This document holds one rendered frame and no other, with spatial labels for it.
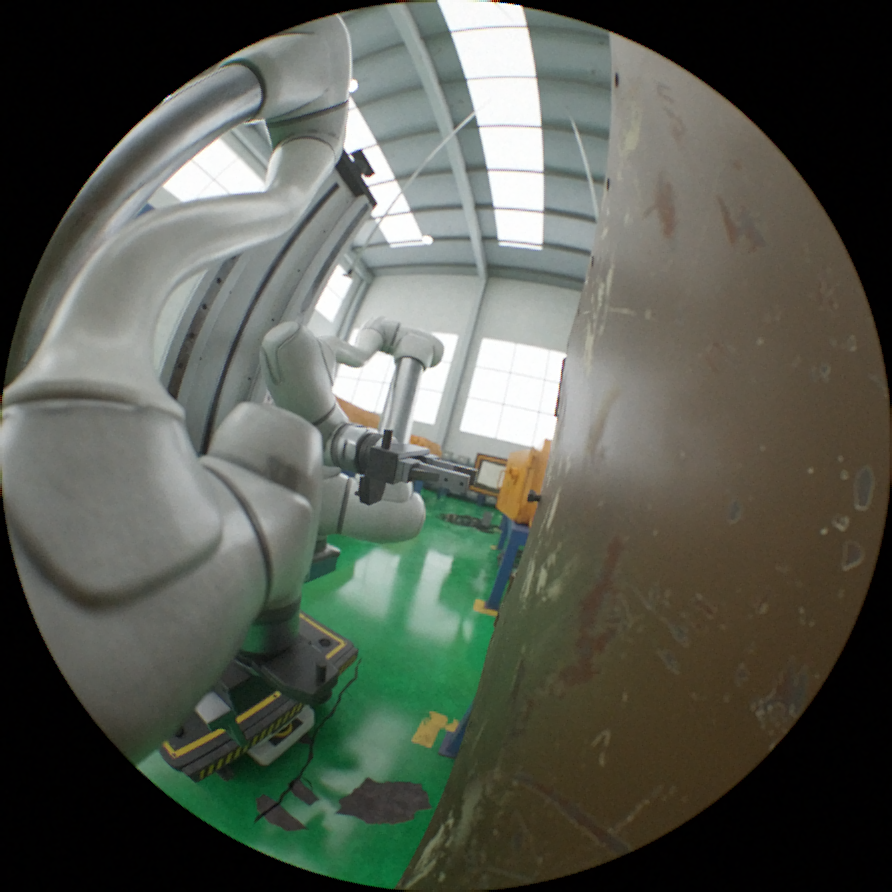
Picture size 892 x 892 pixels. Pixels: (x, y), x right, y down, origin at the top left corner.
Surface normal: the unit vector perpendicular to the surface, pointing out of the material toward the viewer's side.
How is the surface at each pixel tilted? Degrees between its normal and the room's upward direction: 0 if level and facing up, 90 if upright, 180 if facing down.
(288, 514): 67
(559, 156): 180
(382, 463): 100
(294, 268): 90
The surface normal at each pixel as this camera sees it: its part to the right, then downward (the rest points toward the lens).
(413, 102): -0.25, 0.96
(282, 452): 0.80, -0.25
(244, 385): 0.94, 0.22
